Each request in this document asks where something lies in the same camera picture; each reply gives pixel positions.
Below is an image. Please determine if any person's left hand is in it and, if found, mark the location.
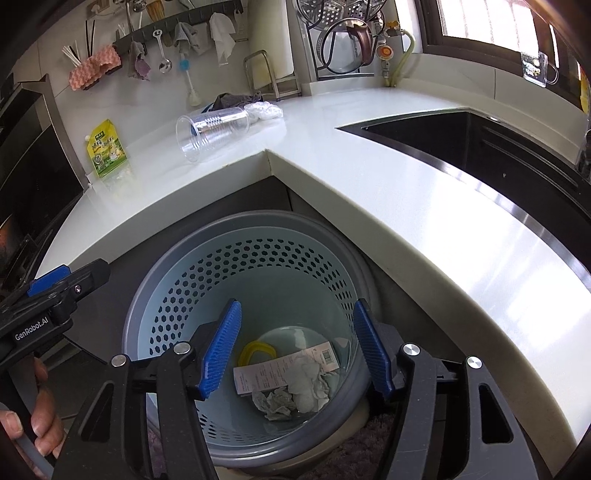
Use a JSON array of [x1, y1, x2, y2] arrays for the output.
[[0, 357, 66, 462]]

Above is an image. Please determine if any yellow gas hose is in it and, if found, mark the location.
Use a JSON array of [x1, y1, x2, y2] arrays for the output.
[[386, 27, 417, 89]]

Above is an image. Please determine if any blue perforated trash bin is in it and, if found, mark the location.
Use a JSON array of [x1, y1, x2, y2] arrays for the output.
[[122, 211, 378, 470]]

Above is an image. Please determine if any grey hanging cloth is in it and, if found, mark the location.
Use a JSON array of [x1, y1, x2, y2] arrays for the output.
[[173, 22, 212, 55]]

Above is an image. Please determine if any pink toothbrush box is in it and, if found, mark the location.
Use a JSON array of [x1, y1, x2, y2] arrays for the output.
[[232, 342, 339, 396]]

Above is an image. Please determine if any metal cutting board rack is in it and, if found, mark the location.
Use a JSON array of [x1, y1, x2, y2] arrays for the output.
[[243, 49, 303, 102]]

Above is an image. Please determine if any patterned paper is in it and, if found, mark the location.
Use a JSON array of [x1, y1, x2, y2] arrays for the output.
[[252, 387, 296, 421]]

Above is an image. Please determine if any black wire dish rack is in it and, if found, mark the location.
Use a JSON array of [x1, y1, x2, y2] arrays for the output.
[[293, 0, 385, 81]]

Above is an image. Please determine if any pink hanging cloth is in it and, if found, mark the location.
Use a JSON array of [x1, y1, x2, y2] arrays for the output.
[[68, 44, 122, 91]]

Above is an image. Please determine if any purple hanging cloth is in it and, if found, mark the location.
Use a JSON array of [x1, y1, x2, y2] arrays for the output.
[[127, 41, 151, 80]]

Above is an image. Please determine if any black wall hook rail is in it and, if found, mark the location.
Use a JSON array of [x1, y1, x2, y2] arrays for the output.
[[113, 0, 243, 56]]

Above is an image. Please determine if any clear plastic cup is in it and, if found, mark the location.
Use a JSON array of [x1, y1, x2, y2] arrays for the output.
[[175, 107, 250, 162]]

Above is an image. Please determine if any dark grey rag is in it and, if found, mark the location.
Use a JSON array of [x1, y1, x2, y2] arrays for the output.
[[208, 93, 263, 111]]

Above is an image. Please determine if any white bottle brush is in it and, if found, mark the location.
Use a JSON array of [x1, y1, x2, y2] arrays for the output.
[[179, 53, 202, 107]]

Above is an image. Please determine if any purple floor mat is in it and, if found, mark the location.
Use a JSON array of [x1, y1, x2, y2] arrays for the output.
[[300, 414, 394, 480]]

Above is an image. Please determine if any white tissue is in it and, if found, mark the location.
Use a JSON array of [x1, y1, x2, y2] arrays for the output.
[[283, 354, 331, 414]]

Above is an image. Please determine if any yellow plastic container lid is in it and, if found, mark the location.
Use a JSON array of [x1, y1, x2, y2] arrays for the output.
[[238, 341, 277, 367]]

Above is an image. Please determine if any white hanging cloth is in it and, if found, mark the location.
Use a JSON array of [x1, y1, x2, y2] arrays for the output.
[[209, 12, 235, 66]]

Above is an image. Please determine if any white cutting board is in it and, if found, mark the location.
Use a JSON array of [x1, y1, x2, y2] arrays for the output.
[[247, 0, 294, 79]]

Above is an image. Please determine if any black kitchen sink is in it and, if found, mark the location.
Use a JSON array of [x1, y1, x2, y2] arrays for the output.
[[343, 109, 590, 284]]

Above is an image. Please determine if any glass pot lid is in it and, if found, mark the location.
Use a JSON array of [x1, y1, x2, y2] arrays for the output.
[[317, 18, 373, 75]]

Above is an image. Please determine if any hanging metal spoon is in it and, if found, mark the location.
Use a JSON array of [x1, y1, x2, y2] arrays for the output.
[[152, 29, 172, 74]]

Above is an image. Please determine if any clear plastic bag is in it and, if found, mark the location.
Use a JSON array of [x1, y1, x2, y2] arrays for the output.
[[243, 101, 283, 123]]

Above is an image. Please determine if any yellow seasoning pouch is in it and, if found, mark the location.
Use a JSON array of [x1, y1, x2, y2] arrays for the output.
[[86, 119, 127, 178]]

